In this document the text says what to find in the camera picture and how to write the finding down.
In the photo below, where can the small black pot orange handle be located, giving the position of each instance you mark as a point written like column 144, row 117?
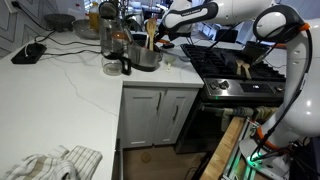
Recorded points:
column 142, row 40

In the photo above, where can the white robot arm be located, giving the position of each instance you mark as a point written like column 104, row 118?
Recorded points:
column 273, row 24

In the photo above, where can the large stainless steel pot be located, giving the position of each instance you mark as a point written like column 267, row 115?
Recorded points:
column 143, row 59

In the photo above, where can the wooden spatula in pot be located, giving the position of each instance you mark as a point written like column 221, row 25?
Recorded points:
column 151, row 28

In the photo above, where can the black gas stove range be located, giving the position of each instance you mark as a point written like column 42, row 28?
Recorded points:
column 223, row 88

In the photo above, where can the left wooden spoon on stove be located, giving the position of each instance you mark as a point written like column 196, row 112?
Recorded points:
column 239, row 66

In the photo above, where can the wooden spoon on stove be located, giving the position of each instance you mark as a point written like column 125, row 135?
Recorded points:
column 239, row 66
column 246, row 67

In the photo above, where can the right wooden spoon on stove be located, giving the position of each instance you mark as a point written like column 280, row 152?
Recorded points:
column 246, row 67

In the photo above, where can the dark pot on right counter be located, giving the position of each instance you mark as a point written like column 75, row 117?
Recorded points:
column 254, row 50

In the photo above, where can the right white cabinet door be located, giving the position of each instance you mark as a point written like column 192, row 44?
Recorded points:
column 175, row 108

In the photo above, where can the white cabinet door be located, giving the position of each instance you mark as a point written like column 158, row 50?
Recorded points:
column 175, row 108
column 140, row 109

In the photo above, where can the left white cabinet door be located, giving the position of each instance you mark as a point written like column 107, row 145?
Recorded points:
column 140, row 109

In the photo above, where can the white spoon rest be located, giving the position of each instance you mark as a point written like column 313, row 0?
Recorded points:
column 169, row 61

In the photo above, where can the wooden butcher block cart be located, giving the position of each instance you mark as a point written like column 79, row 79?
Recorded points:
column 219, row 160

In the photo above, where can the orange juice bottle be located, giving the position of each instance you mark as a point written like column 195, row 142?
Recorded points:
column 94, row 16

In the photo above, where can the metal mixing bowl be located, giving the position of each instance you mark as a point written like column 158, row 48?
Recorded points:
column 82, row 29

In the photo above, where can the striped kitchen towel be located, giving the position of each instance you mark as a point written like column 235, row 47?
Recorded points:
column 79, row 163

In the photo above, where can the grey stone mortar bowl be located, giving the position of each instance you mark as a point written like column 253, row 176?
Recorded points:
column 60, row 22

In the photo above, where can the glass coffee pot black handle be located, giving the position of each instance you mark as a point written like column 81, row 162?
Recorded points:
column 113, row 43

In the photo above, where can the towel on oven handle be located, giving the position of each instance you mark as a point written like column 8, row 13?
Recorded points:
column 259, row 114

